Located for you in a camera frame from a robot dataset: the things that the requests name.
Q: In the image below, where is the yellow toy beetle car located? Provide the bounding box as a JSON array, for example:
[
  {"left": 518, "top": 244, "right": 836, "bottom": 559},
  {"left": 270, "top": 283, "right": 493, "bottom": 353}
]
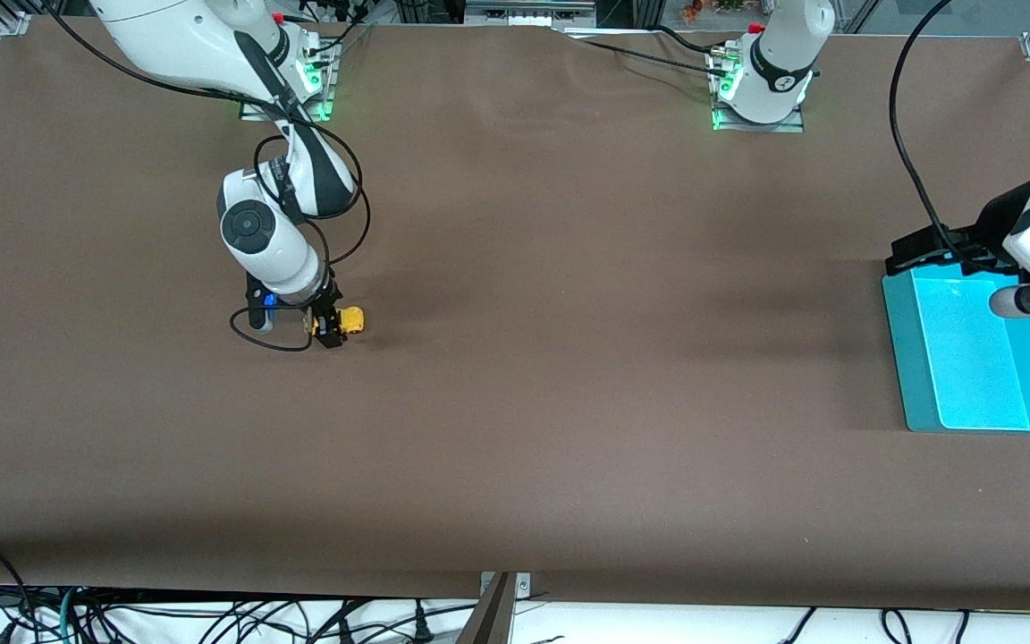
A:
[{"left": 305, "top": 307, "right": 367, "bottom": 339}]

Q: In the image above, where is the teal plastic bin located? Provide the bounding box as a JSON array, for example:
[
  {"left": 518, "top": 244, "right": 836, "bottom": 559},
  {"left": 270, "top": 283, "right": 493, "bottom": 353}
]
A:
[{"left": 882, "top": 268, "right": 1030, "bottom": 435}]

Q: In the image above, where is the grey wedge-shaped bar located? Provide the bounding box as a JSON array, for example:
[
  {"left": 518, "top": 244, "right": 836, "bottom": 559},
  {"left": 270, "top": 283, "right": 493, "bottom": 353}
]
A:
[{"left": 457, "top": 572, "right": 517, "bottom": 644}]

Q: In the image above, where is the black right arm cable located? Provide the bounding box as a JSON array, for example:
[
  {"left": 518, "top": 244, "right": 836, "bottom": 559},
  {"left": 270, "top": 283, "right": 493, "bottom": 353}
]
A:
[{"left": 37, "top": 0, "right": 372, "bottom": 352}]

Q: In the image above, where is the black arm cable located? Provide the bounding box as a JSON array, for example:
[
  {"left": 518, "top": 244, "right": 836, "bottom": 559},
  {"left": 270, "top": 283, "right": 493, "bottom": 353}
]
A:
[
  {"left": 889, "top": 0, "right": 972, "bottom": 265},
  {"left": 37, "top": 0, "right": 372, "bottom": 352}
]

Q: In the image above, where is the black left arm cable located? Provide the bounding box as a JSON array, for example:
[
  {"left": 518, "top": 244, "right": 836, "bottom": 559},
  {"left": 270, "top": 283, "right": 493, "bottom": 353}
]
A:
[{"left": 889, "top": 0, "right": 972, "bottom": 265}]

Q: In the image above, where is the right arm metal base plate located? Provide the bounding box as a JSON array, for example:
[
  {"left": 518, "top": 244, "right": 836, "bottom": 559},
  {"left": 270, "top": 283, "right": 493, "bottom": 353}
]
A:
[{"left": 240, "top": 40, "right": 339, "bottom": 123}]

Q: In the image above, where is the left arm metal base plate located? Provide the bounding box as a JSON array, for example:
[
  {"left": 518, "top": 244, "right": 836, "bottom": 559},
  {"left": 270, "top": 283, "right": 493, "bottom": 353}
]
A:
[{"left": 712, "top": 49, "right": 807, "bottom": 133}]

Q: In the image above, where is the black right base cable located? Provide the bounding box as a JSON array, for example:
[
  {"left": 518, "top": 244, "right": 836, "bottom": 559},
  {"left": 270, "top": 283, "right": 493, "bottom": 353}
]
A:
[{"left": 296, "top": 0, "right": 373, "bottom": 59}]

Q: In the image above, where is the black base cable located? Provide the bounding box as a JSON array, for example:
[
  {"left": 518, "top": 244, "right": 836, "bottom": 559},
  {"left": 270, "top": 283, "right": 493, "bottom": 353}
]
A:
[
  {"left": 567, "top": 25, "right": 735, "bottom": 80},
  {"left": 296, "top": 0, "right": 373, "bottom": 59}
]

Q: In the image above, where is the small metal table bracket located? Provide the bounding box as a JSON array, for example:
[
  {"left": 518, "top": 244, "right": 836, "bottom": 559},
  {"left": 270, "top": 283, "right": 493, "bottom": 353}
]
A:
[{"left": 479, "top": 572, "right": 532, "bottom": 598}]

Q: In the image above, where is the black left base cable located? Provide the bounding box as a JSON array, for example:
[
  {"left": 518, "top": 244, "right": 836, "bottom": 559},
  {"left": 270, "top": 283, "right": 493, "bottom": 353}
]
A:
[{"left": 567, "top": 25, "right": 735, "bottom": 80}]

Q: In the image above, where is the grey metal background rail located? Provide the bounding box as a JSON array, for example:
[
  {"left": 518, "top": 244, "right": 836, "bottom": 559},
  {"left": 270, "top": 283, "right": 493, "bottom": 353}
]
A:
[{"left": 466, "top": 0, "right": 598, "bottom": 28}]

